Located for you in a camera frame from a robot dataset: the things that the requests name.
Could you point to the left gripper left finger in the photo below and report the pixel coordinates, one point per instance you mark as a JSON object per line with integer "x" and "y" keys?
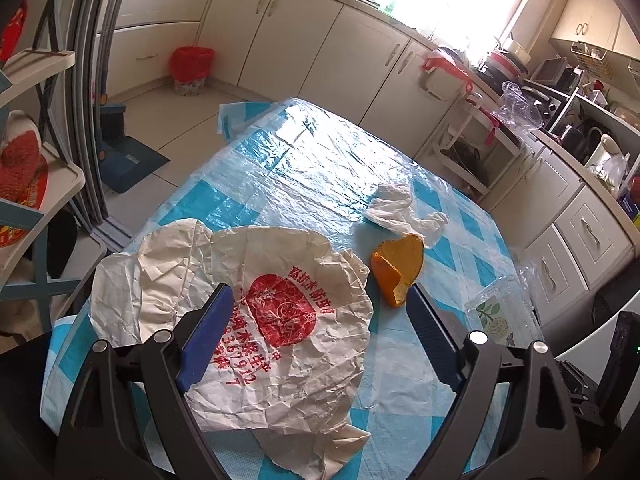
{"x": 198, "y": 333}

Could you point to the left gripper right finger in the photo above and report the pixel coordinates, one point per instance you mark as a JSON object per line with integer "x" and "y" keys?
{"x": 441, "y": 335}

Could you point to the red trash bin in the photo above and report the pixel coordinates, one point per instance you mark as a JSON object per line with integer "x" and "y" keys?
{"x": 189, "y": 67}

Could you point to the clear packet with leaf print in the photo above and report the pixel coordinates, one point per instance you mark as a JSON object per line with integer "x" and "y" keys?
{"x": 504, "y": 312}

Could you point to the orange peel piece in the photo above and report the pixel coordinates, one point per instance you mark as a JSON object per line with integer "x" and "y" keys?
{"x": 396, "y": 264}

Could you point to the white red printed paper bag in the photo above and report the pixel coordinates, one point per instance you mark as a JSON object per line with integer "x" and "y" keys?
{"x": 289, "y": 361}

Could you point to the crumpled tissue far side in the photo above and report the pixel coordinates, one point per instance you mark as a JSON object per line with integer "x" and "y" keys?
{"x": 392, "y": 207}

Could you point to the blue checkered plastic tablecloth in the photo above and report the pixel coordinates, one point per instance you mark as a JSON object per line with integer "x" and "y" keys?
{"x": 293, "y": 164}

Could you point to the blue dustpan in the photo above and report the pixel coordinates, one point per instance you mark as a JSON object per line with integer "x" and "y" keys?
{"x": 124, "y": 160}

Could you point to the white blue wooden shelf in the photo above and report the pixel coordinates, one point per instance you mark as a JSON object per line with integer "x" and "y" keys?
{"x": 25, "y": 221}

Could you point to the white shelf rack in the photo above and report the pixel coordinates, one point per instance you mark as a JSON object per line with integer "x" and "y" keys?
{"x": 470, "y": 148}

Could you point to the clear plastic bag on counter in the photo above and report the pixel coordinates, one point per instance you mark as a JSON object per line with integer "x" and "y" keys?
{"x": 515, "y": 110}

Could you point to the red plastic bag on handle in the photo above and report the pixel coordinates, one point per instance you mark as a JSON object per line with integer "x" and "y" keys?
{"x": 442, "y": 78}

